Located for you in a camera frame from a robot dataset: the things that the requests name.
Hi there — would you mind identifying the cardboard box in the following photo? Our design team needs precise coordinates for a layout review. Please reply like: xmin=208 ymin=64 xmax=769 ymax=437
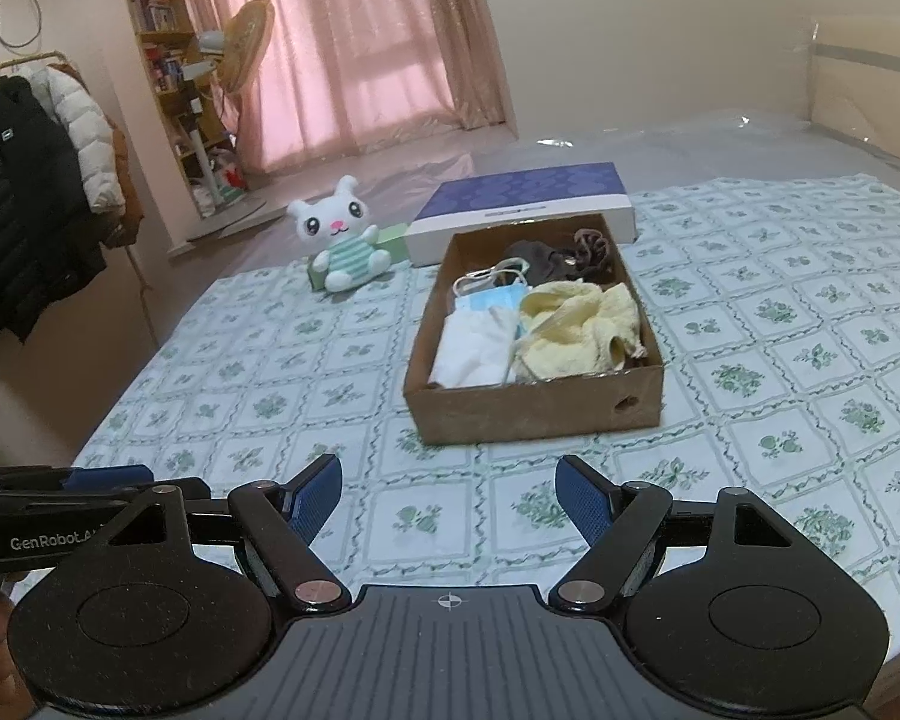
xmin=403 ymin=211 xmax=665 ymax=447

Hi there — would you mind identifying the clear plastic mattress cover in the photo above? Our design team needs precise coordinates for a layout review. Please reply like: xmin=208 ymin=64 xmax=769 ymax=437
xmin=169 ymin=109 xmax=900 ymax=256

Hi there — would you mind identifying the brown jacket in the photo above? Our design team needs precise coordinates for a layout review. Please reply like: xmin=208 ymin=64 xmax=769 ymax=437
xmin=49 ymin=64 xmax=147 ymax=248

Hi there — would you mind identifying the green floral bedsheet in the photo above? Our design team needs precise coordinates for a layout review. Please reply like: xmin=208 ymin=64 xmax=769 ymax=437
xmin=67 ymin=172 xmax=900 ymax=616

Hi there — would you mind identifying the plastic wrapped headboard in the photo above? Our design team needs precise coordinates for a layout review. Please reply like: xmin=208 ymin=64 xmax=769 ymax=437
xmin=802 ymin=15 xmax=900 ymax=166

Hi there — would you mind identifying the blue face mask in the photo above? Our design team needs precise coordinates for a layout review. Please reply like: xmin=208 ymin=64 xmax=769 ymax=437
xmin=452 ymin=259 xmax=533 ymax=338

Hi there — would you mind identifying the pale yellow cloth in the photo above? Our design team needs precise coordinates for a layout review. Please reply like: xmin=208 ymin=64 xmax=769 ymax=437
xmin=514 ymin=281 xmax=646 ymax=383

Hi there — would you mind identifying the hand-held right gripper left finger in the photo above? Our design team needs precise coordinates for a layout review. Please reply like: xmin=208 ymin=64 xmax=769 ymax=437
xmin=67 ymin=454 xmax=352 ymax=612

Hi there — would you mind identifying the white bunny plush toy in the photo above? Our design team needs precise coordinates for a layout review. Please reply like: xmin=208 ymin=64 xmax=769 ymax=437
xmin=286 ymin=175 xmax=392 ymax=293

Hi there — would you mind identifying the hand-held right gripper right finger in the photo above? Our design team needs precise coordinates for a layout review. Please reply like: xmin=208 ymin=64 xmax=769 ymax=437
xmin=547 ymin=456 xmax=826 ymax=611

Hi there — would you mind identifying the wooden bookshelf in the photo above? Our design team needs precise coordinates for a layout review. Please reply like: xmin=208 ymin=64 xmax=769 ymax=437
xmin=116 ymin=0 xmax=235 ymax=203

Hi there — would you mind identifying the clothes rack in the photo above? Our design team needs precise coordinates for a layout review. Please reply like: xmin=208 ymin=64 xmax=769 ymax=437
xmin=0 ymin=51 xmax=158 ymax=346

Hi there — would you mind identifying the white puffer jacket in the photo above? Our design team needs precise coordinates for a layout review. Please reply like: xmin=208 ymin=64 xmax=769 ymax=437
xmin=19 ymin=64 xmax=126 ymax=216

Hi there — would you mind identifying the dark fuzzy scrunchie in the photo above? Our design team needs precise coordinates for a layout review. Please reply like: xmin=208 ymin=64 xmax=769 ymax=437
xmin=570 ymin=227 xmax=617 ymax=275

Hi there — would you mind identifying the purple and white box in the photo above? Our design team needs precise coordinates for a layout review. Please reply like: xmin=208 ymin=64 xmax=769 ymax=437
xmin=405 ymin=161 xmax=637 ymax=267

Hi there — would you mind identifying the standing fan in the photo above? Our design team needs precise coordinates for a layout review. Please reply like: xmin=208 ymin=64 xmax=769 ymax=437
xmin=187 ymin=0 xmax=276 ymax=235

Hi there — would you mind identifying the dark brown cloth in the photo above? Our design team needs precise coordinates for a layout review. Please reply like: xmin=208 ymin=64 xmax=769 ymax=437
xmin=504 ymin=240 xmax=571 ymax=287

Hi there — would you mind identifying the black puffer jacket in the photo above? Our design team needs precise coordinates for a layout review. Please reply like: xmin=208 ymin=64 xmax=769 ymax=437
xmin=0 ymin=75 xmax=110 ymax=342

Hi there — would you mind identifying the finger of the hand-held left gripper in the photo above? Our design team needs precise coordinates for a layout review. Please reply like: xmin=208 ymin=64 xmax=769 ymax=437
xmin=82 ymin=476 xmax=212 ymax=518
xmin=0 ymin=466 xmax=153 ymax=493

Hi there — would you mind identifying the white cloth packet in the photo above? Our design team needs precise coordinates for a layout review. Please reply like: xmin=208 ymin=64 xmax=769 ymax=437
xmin=429 ymin=311 xmax=518 ymax=389

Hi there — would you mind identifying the pink curtain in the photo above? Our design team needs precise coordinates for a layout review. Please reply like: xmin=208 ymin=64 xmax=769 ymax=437
xmin=172 ymin=0 xmax=518 ymax=173

